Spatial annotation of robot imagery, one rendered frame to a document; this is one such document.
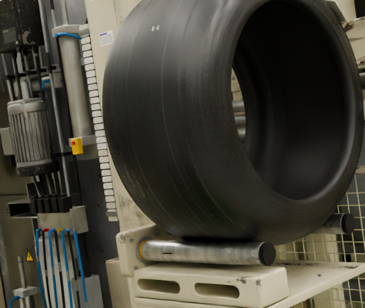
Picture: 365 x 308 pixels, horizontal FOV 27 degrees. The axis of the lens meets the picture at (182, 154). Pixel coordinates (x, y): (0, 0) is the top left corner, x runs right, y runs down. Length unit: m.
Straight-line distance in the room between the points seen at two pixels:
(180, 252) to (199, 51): 0.44
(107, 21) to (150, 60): 0.39
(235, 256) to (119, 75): 0.41
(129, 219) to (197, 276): 0.33
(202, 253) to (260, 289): 0.17
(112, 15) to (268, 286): 0.71
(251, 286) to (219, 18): 0.50
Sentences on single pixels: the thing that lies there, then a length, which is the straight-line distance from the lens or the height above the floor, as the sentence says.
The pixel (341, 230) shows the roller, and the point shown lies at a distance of 1.67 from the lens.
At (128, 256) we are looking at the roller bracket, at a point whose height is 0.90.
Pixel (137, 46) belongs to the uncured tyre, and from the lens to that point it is 1.46.
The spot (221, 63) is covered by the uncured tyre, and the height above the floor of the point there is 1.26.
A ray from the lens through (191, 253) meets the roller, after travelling 1.56.
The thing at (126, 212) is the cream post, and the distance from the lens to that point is 1.81.
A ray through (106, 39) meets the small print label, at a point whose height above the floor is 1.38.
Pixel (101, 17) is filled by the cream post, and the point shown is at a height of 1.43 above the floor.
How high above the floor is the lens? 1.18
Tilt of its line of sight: 3 degrees down
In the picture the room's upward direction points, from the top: 8 degrees counter-clockwise
